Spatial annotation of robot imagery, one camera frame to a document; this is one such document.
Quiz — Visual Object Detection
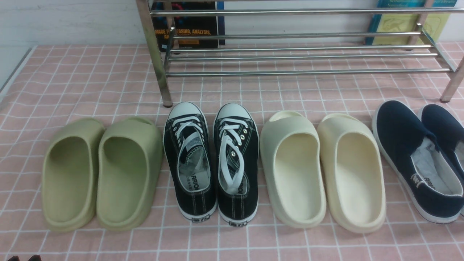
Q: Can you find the navy slip-on shoe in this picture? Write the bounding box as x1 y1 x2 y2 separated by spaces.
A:
411 104 463 223
372 100 463 224

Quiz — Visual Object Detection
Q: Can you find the stainless steel shoe rack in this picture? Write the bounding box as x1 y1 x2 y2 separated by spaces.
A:
136 0 463 108

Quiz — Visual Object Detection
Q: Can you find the black canvas sneaker right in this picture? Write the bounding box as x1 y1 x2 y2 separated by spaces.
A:
212 103 260 227

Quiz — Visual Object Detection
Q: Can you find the black canvas sneaker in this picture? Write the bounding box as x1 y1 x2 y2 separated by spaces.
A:
212 103 260 227
163 102 217 223

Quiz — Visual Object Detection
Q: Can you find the black canvas sneaker left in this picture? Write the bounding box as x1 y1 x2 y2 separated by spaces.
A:
163 102 217 223

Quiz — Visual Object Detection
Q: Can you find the cream slipper left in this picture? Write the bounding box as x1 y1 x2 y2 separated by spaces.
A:
260 111 327 228

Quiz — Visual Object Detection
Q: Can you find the cream slipper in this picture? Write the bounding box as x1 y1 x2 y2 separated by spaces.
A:
260 111 327 228
317 113 386 233

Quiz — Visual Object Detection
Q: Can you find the green slipper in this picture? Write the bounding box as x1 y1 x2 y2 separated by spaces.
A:
96 117 163 231
41 117 105 232

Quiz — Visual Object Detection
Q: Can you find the black image processing book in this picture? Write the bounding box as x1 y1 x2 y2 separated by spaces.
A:
152 1 225 53

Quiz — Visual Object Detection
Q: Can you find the cream slipper right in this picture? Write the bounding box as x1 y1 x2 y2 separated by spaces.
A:
317 113 386 233

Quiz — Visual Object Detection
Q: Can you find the pink checkered tablecloth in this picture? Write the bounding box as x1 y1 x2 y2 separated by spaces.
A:
0 45 463 261

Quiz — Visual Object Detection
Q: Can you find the green slipper far left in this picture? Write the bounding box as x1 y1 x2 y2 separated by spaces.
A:
41 117 105 232

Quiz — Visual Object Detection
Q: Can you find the yellow teal book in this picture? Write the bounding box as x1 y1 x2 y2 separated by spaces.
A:
364 0 450 46

